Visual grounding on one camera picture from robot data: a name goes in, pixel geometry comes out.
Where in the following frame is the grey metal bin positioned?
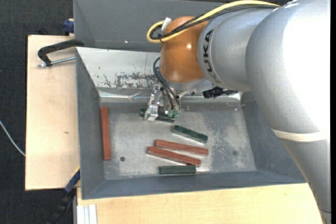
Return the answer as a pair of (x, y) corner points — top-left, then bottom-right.
(72, 0), (307, 200)

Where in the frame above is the red-brown flat block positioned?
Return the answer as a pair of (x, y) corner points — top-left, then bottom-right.
(100, 105), (112, 161)
(154, 138), (209, 156)
(146, 145), (202, 167)

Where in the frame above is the pale wood flat board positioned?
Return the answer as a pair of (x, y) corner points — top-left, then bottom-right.
(25, 34), (81, 191)

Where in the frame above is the black cylinder on white bracket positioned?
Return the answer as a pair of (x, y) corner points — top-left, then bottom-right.
(202, 86), (239, 99)

